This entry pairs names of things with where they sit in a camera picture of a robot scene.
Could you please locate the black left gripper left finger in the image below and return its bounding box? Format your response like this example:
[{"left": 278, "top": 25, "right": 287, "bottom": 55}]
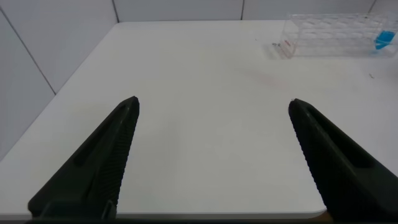
[{"left": 27, "top": 95, "right": 141, "bottom": 219}]

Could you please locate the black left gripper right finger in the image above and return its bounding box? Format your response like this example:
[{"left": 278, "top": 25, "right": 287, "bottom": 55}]
[{"left": 288, "top": 98, "right": 398, "bottom": 223}]

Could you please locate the test tube with blue pigment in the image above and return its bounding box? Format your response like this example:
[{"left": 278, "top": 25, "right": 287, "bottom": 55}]
[{"left": 374, "top": 12, "right": 398, "bottom": 51}]

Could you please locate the clear plastic test tube rack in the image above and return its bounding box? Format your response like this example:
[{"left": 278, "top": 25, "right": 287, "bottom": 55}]
[{"left": 277, "top": 11, "right": 398, "bottom": 60}]

